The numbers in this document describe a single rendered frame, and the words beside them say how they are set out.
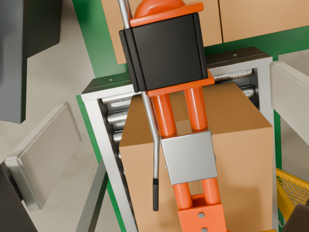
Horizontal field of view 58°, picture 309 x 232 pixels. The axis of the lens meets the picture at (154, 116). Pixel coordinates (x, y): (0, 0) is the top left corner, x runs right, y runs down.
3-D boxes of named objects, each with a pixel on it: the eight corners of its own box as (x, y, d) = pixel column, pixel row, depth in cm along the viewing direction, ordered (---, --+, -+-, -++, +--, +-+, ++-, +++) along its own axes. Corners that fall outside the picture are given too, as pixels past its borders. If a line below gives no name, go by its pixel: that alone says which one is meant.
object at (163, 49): (208, 72, 35) (215, 84, 30) (150, 84, 35) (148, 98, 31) (197, 1, 31) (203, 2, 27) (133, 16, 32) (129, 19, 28)
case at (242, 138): (239, 204, 130) (271, 286, 94) (155, 213, 133) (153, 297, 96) (234, 81, 107) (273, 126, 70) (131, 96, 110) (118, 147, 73)
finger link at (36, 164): (42, 211, 13) (27, 213, 13) (82, 139, 20) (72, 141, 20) (17, 157, 12) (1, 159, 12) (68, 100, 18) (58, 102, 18)
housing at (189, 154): (214, 159, 40) (220, 177, 36) (168, 167, 41) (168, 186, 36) (207, 114, 37) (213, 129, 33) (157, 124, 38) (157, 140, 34)
